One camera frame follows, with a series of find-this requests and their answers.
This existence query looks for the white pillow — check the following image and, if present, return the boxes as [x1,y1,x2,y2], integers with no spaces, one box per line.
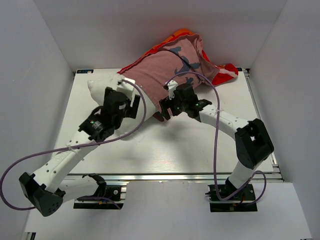
[87,73,164,135]

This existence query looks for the red cartoon print pillowcase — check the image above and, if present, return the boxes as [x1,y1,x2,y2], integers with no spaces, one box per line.
[118,28,239,122]

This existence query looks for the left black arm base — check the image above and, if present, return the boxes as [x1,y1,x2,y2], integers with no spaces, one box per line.
[73,174,124,210]

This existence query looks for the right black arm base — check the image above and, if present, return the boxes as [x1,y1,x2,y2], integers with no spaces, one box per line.
[205,184,258,213]

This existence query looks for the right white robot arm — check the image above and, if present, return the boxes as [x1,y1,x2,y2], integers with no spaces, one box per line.
[159,81,274,200]

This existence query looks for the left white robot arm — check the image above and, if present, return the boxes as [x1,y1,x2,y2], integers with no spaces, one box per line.
[19,87,145,217]

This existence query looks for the blue label sticker left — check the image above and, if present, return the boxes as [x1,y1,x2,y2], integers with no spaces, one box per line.
[76,69,94,74]

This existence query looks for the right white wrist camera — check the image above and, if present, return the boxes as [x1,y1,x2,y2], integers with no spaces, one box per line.
[163,80,178,100]

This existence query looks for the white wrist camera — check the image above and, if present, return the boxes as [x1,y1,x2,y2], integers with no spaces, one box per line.
[163,80,178,100]
[116,77,136,100]

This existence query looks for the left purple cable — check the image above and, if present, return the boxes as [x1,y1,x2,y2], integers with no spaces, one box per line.
[0,79,147,211]

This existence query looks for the purple cable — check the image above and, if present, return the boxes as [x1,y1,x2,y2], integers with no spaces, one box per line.
[163,71,267,206]
[0,79,147,211]

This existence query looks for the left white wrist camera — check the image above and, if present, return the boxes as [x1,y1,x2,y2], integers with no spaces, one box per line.
[116,77,136,100]

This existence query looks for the aluminium table frame rail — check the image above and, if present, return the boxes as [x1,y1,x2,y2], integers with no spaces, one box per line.
[65,173,283,181]

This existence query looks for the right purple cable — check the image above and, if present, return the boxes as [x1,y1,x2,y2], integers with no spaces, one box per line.
[163,71,267,206]

